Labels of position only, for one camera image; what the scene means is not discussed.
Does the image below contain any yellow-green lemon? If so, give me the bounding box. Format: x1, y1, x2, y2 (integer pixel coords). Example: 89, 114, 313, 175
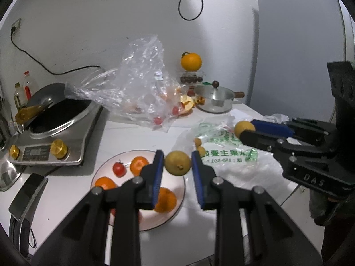
164, 150, 192, 176

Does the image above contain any dark oil bottle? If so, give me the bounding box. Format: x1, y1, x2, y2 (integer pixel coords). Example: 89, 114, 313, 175
14, 82, 26, 109

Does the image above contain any black thin cable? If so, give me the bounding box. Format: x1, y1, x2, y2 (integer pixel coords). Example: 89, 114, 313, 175
9, 215, 38, 256

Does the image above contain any orange peel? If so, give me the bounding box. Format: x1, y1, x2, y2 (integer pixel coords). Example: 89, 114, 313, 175
177, 94, 206, 116

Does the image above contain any white wall socket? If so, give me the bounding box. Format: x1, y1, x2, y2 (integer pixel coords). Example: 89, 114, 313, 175
10, 18, 22, 37

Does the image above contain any red cherry tomato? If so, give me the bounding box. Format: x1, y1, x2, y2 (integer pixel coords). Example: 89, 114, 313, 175
112, 160, 126, 177

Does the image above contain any black wok with wooden handle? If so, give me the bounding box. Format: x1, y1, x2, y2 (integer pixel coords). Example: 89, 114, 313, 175
15, 83, 92, 134

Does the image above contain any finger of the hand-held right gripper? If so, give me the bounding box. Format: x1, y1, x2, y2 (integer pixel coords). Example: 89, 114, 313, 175
251, 117, 337, 145
240, 131, 331, 159

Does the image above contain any black smartphone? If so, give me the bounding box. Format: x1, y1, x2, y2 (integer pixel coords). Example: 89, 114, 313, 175
8, 173, 48, 222

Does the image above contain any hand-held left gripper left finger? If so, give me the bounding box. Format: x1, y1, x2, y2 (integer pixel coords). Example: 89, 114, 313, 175
32, 150, 165, 266

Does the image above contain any white round plate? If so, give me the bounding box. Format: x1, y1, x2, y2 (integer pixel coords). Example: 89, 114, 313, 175
91, 150, 186, 232

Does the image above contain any clear box of dark fruits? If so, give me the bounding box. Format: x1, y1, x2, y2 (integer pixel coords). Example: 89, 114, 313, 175
179, 71, 207, 84

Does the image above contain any red capped clear bottle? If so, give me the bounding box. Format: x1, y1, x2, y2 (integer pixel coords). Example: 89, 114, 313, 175
22, 71, 38, 100

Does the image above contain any steel wok lid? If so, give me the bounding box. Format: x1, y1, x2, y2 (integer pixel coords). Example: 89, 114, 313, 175
0, 153, 24, 192

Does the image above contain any steel pot lid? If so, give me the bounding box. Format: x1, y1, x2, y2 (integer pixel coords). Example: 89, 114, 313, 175
194, 80, 235, 100

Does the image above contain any green printed plastic bag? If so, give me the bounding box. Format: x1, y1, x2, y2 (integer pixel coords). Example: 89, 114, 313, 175
171, 115, 299, 209

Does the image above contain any silver induction cooker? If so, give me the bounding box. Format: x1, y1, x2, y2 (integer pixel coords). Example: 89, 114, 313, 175
8, 102, 105, 167

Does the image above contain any black cooker power cable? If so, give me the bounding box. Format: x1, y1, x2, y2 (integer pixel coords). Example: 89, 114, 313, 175
11, 31, 102, 75

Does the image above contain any small orange mandarin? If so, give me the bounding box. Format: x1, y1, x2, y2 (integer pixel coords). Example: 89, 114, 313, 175
95, 176, 117, 191
154, 187, 178, 214
130, 156, 150, 177

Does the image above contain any black looped cable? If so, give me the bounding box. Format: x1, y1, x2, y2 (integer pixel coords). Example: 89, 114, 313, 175
178, 0, 205, 21

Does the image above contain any steel pot with wooden handle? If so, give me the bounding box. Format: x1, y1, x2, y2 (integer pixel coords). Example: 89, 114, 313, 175
194, 86, 245, 114

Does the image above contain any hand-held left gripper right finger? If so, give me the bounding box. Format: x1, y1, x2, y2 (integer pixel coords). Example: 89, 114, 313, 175
191, 150, 323, 266

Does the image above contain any crumpled clear plastic bag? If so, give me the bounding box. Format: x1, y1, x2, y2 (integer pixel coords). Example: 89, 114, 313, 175
64, 34, 195, 134

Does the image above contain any large orange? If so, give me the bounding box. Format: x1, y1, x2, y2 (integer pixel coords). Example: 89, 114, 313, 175
181, 52, 202, 72

